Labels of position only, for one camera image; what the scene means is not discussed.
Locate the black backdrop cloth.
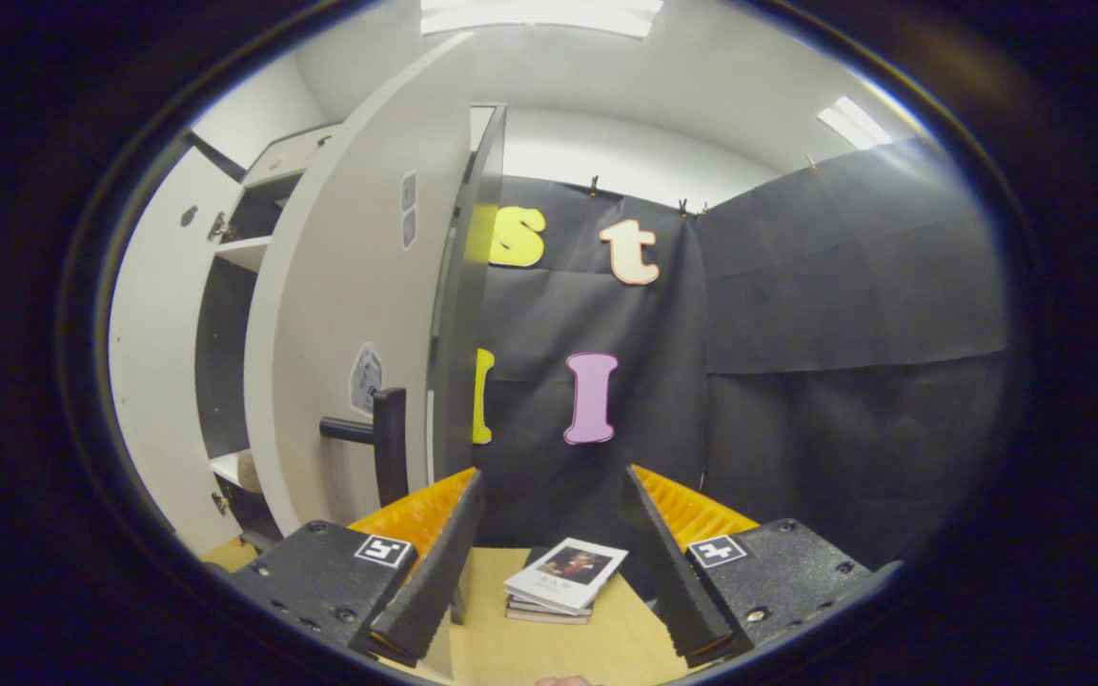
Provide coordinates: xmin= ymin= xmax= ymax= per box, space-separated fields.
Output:
xmin=473 ymin=138 xmax=1012 ymax=573

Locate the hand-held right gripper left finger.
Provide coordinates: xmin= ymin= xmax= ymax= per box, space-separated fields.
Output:
xmin=230 ymin=467 xmax=485 ymax=668

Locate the picture cover book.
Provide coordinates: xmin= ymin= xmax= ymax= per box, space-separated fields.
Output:
xmin=504 ymin=538 xmax=629 ymax=615

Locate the grey shoe cabinet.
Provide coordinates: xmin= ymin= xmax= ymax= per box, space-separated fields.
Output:
xmin=192 ymin=103 xmax=509 ymax=625

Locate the grey shoe cabinet door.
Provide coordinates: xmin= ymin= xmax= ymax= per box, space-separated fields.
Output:
xmin=244 ymin=33 xmax=476 ymax=677
xmin=109 ymin=143 xmax=245 ymax=558

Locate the small ceiling light panel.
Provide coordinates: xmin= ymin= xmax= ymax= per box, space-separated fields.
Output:
xmin=816 ymin=95 xmax=893 ymax=151

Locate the large ceiling light panel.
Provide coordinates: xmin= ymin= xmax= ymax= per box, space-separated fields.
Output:
xmin=420 ymin=0 xmax=664 ymax=39

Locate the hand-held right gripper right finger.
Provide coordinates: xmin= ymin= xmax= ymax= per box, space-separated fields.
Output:
xmin=625 ymin=464 xmax=874 ymax=668

